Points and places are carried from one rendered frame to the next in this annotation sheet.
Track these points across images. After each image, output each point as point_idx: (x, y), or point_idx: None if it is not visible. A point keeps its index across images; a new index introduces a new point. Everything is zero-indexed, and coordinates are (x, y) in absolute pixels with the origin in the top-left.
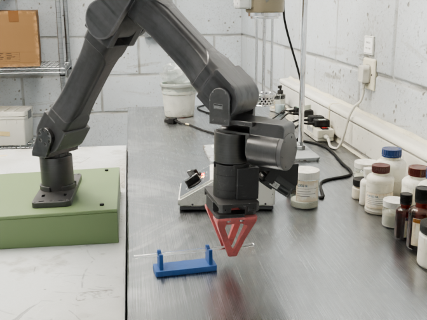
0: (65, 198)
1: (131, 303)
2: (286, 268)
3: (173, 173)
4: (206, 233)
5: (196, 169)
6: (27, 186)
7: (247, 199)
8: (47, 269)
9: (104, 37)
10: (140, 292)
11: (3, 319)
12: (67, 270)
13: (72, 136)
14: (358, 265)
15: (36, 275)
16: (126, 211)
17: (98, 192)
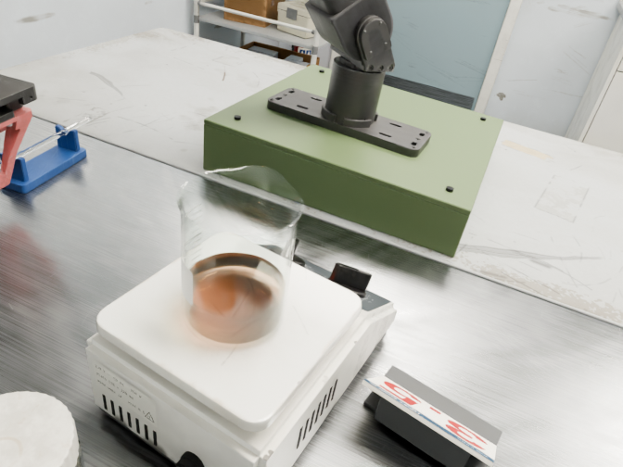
0: (282, 102)
1: (38, 120)
2: None
3: (601, 408)
4: (127, 242)
5: (336, 264)
6: (401, 119)
7: None
8: (189, 118)
9: None
10: (50, 131)
11: (120, 82)
12: (171, 123)
13: (320, 21)
14: None
15: (183, 110)
16: (334, 224)
17: (305, 137)
